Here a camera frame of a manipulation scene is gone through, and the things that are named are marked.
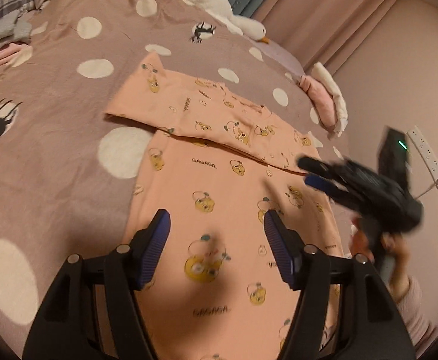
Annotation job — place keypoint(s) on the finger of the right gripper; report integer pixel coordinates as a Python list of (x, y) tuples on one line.
[(327, 189), (316, 168)]

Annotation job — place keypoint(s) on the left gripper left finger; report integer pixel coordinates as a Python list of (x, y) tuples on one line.
[(85, 291)]

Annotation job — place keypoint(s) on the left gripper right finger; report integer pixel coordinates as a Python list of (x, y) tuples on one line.
[(344, 309)]

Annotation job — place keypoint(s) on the pink cartoon print shirt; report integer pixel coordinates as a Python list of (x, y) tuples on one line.
[(218, 163)]

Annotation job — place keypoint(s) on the pink sleeve right forearm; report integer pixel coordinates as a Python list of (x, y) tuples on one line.
[(422, 331)]

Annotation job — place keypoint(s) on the person right hand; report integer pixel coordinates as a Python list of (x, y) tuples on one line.
[(395, 264)]

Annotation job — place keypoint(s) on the phone on right gripper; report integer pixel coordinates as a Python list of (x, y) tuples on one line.
[(393, 157)]

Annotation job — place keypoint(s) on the white power strip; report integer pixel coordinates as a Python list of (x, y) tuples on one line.
[(425, 150)]

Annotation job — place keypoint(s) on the mauve polka dot duvet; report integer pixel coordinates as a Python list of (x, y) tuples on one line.
[(68, 169)]

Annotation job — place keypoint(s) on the pink curtain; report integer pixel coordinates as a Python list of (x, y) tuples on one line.
[(325, 31)]

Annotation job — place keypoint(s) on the grey garment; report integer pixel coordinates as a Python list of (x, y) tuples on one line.
[(11, 26)]

